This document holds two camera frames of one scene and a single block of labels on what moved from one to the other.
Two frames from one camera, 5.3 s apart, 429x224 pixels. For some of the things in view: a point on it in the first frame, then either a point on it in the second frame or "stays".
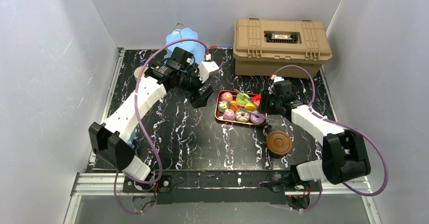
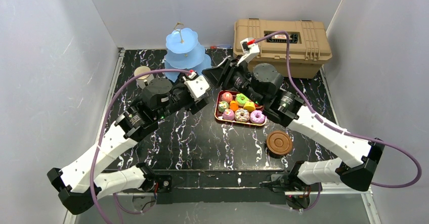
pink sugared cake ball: (229, 115) stays
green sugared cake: (222, 106) stays
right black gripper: (265, 103) → (224, 74)
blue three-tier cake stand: (195, 48) stays
